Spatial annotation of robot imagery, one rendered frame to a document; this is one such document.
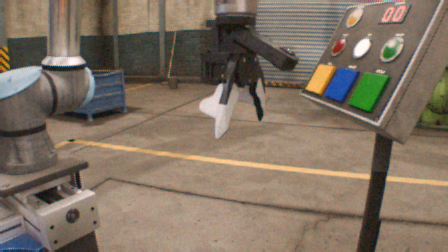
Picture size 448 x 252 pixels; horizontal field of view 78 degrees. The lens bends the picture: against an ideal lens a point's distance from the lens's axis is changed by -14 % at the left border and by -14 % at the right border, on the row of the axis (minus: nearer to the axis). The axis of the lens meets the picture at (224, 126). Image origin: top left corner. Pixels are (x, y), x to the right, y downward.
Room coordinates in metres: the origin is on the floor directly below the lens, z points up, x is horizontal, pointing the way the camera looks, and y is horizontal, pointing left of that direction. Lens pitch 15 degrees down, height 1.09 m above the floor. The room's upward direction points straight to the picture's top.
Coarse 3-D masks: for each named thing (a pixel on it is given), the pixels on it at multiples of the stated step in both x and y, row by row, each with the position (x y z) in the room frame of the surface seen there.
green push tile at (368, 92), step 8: (360, 80) 0.60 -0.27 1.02; (368, 80) 0.57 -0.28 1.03; (376, 80) 0.55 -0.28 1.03; (384, 80) 0.53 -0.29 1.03; (360, 88) 0.58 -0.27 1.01; (368, 88) 0.56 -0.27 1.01; (376, 88) 0.54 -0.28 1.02; (384, 88) 0.53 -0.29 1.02; (352, 96) 0.59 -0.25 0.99; (360, 96) 0.57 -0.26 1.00; (368, 96) 0.55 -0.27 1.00; (376, 96) 0.53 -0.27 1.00; (352, 104) 0.58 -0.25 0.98; (360, 104) 0.56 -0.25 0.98; (368, 104) 0.53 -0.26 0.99; (376, 104) 0.52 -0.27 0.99; (368, 112) 0.53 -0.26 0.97
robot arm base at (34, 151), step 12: (0, 132) 0.61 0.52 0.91; (12, 132) 0.61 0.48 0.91; (24, 132) 0.62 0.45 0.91; (36, 132) 0.64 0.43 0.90; (0, 144) 0.61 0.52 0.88; (12, 144) 0.60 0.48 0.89; (24, 144) 0.61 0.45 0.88; (36, 144) 0.63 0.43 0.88; (48, 144) 0.68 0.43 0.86; (0, 156) 0.60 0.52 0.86; (12, 156) 0.60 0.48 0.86; (24, 156) 0.60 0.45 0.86; (36, 156) 0.62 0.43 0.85; (48, 156) 0.65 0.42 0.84; (0, 168) 0.60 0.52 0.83; (12, 168) 0.59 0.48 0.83; (24, 168) 0.60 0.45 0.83; (36, 168) 0.61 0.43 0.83
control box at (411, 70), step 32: (416, 0) 0.59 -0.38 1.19; (352, 32) 0.75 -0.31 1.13; (384, 32) 0.63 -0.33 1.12; (416, 32) 0.53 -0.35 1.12; (320, 64) 0.81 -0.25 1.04; (352, 64) 0.67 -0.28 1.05; (384, 64) 0.57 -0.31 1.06; (416, 64) 0.50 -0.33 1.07; (320, 96) 0.72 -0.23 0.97; (384, 96) 0.52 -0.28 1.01; (416, 96) 0.50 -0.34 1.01; (384, 128) 0.49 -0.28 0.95
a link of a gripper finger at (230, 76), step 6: (234, 66) 0.52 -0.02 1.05; (228, 72) 0.51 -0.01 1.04; (234, 72) 0.51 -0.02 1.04; (222, 78) 0.51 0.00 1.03; (228, 78) 0.50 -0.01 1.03; (234, 78) 0.51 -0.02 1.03; (222, 84) 0.51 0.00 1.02; (228, 84) 0.50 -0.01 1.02; (222, 90) 0.51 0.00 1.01; (228, 90) 0.50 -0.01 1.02; (222, 96) 0.50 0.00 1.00; (228, 96) 0.50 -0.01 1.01; (222, 102) 0.50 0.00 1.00
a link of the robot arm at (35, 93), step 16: (0, 80) 0.61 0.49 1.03; (16, 80) 0.62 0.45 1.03; (32, 80) 0.65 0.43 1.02; (48, 80) 0.70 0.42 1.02; (0, 96) 0.60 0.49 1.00; (16, 96) 0.61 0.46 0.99; (32, 96) 0.64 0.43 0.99; (48, 96) 0.68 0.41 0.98; (0, 112) 0.61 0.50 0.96; (16, 112) 0.61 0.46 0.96; (32, 112) 0.64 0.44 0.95; (48, 112) 0.69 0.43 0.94; (0, 128) 0.61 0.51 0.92; (16, 128) 0.61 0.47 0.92
